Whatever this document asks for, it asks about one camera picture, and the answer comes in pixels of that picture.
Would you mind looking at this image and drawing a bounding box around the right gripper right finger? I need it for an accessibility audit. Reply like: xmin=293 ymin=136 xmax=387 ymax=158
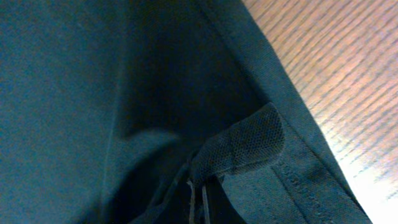
xmin=201 ymin=185 xmax=211 ymax=224

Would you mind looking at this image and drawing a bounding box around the black polo shirt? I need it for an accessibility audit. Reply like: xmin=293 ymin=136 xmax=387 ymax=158
xmin=1 ymin=1 xmax=370 ymax=223

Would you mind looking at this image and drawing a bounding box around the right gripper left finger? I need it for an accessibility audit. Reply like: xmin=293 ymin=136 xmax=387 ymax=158
xmin=187 ymin=180 xmax=196 ymax=224

